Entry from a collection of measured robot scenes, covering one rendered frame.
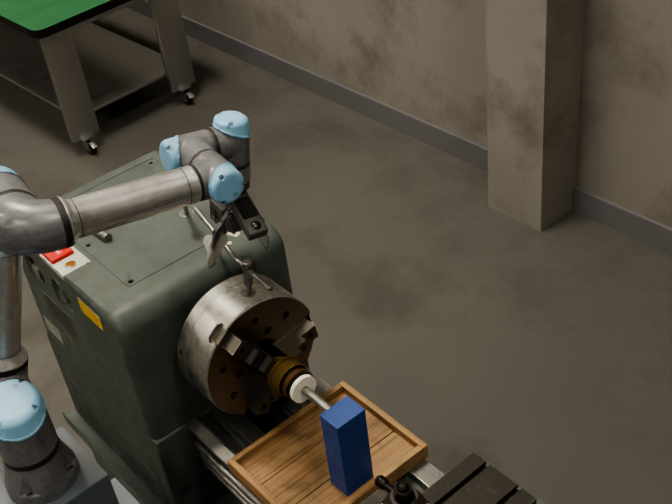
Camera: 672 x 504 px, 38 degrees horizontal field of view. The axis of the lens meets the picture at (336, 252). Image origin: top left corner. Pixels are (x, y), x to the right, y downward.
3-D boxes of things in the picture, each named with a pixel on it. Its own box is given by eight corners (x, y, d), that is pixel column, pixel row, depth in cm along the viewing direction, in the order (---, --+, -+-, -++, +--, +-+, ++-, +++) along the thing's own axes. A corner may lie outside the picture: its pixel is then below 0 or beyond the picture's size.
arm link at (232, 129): (202, 113, 205) (238, 105, 209) (205, 159, 211) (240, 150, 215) (220, 128, 200) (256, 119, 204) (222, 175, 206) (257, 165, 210)
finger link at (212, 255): (200, 257, 223) (220, 223, 221) (212, 270, 219) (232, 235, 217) (189, 254, 221) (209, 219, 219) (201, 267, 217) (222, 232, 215)
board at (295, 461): (229, 471, 231) (226, 460, 229) (344, 391, 248) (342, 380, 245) (309, 549, 212) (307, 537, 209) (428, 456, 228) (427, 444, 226)
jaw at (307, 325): (262, 335, 231) (300, 306, 236) (267, 349, 234) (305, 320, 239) (291, 358, 224) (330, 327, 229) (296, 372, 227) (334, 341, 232)
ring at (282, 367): (257, 363, 221) (282, 383, 215) (289, 342, 226) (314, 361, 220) (263, 391, 227) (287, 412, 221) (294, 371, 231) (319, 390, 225)
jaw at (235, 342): (241, 355, 229) (209, 341, 220) (253, 337, 229) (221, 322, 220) (269, 378, 222) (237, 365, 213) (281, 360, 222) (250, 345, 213)
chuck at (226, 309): (190, 416, 235) (179, 310, 218) (293, 362, 253) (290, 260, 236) (211, 436, 230) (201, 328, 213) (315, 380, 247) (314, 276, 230)
